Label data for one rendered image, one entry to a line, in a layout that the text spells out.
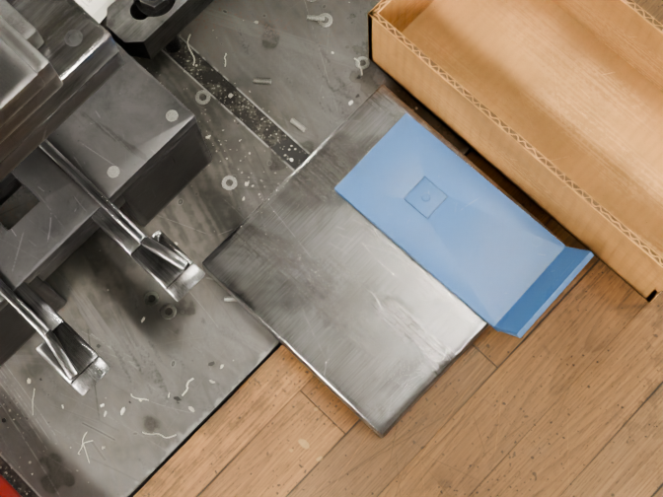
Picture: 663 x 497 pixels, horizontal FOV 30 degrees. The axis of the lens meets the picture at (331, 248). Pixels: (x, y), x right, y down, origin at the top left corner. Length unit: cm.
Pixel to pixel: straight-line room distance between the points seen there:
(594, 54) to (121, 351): 37
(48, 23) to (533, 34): 37
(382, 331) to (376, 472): 9
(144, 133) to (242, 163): 10
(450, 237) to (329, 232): 8
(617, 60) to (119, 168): 34
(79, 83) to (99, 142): 14
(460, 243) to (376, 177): 7
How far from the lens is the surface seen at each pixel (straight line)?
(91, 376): 73
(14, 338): 81
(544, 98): 85
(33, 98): 58
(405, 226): 79
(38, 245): 75
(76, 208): 75
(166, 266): 73
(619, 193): 83
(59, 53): 62
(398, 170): 80
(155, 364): 81
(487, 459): 79
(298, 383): 80
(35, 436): 82
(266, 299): 79
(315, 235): 80
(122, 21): 80
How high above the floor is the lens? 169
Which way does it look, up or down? 75 degrees down
